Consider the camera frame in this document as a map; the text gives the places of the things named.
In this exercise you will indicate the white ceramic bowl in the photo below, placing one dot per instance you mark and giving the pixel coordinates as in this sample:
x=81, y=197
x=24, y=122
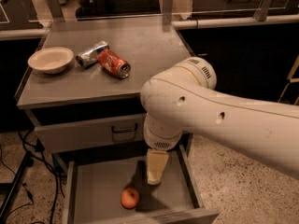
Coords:
x=51, y=60

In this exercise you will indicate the open middle drawer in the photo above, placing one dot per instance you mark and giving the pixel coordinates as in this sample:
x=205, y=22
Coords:
x=93, y=193

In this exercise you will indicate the white counter rail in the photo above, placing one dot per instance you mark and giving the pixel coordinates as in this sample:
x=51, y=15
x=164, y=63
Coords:
x=178, y=25

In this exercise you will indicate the person in dark clothes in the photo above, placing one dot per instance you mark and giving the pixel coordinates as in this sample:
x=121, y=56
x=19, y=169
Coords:
x=104, y=8

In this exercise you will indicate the orange fruit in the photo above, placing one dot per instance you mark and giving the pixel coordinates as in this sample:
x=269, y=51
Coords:
x=130, y=198

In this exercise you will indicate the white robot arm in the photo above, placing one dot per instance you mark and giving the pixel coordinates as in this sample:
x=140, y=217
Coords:
x=183, y=99

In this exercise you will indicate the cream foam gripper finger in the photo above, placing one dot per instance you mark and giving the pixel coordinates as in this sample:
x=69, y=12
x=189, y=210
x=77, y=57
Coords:
x=156, y=163

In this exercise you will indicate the red soda can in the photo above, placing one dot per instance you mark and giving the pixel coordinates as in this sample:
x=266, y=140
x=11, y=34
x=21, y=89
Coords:
x=114, y=64

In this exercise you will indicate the black tripod leg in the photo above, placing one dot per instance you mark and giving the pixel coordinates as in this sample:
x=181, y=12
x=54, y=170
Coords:
x=10, y=189

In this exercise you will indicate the grey metal drawer cabinet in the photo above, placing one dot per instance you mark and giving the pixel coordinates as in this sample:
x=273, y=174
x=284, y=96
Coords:
x=77, y=94

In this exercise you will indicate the black drawer handle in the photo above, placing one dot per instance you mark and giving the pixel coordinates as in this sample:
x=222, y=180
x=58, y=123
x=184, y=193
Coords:
x=124, y=130

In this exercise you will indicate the silver crushed can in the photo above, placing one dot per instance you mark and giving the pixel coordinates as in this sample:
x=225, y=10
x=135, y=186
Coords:
x=88, y=57

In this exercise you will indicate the wheeled cart frame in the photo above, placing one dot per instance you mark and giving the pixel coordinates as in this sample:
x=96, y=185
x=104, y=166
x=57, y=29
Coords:
x=292, y=81

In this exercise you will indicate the closed top drawer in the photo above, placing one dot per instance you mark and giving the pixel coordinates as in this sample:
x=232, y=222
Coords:
x=89, y=133

